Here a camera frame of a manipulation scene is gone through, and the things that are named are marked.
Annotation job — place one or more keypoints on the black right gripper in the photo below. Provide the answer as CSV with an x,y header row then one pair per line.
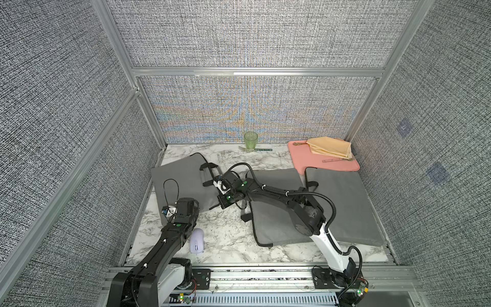
x,y
222,203

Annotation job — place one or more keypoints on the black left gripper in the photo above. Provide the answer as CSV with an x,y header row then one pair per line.
x,y
195,211

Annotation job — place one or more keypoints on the grey laptop bag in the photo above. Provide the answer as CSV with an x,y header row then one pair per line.
x,y
355,221
272,226
190,177

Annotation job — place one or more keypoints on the lilac computer mouse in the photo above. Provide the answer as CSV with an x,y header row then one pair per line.
x,y
197,242

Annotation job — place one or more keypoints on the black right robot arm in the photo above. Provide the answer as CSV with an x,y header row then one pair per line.
x,y
311,214

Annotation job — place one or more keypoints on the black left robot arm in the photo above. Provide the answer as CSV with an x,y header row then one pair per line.
x,y
152,281

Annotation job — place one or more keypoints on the green plastic cup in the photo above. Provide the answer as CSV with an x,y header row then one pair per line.
x,y
250,140

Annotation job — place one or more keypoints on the pink tray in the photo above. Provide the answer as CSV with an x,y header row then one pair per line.
x,y
302,159

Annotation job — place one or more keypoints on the tan folded cloth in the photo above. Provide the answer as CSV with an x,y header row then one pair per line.
x,y
330,147

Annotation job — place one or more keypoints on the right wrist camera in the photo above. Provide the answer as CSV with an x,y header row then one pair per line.
x,y
221,186

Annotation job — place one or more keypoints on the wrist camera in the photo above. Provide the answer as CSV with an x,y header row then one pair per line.
x,y
221,186
168,211

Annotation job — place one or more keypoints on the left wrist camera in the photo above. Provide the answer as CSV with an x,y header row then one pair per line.
x,y
168,211

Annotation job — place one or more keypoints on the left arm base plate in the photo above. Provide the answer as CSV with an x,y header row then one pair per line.
x,y
202,277

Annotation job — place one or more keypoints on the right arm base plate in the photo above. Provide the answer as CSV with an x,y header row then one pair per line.
x,y
325,278

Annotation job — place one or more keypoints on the aluminium front rail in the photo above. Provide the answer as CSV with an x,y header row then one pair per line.
x,y
291,284

